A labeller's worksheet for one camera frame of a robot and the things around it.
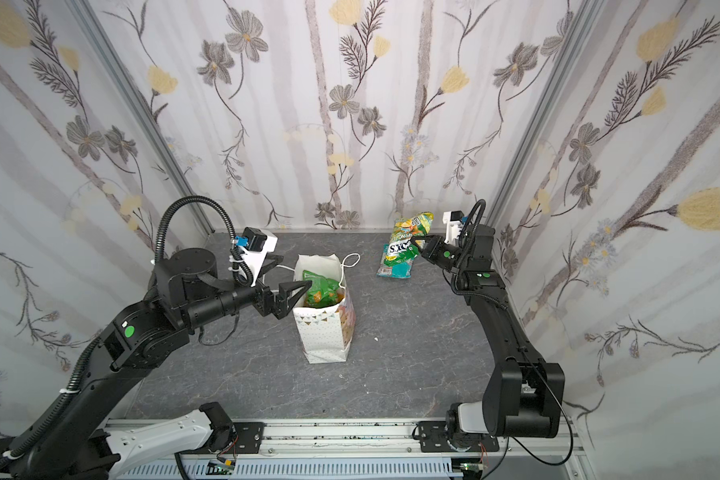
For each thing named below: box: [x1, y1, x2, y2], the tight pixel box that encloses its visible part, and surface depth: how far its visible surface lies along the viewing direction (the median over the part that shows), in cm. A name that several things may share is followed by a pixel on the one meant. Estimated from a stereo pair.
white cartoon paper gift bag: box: [292, 253, 357, 364], surface depth 80 cm
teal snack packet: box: [376, 253, 414, 279], surface depth 107 cm
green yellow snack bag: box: [384, 211, 434, 267], surface depth 80 cm
